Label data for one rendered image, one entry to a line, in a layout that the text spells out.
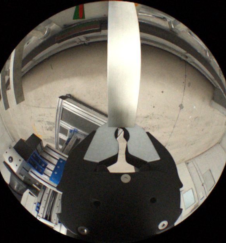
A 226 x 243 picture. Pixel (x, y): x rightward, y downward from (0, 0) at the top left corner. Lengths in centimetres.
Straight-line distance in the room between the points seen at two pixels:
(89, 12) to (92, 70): 77
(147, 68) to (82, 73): 76
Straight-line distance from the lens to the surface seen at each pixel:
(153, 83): 104
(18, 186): 63
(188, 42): 45
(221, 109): 232
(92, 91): 98
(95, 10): 32
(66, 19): 35
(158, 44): 101
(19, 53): 28
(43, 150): 61
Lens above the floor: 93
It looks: 59 degrees down
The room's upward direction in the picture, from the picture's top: 174 degrees counter-clockwise
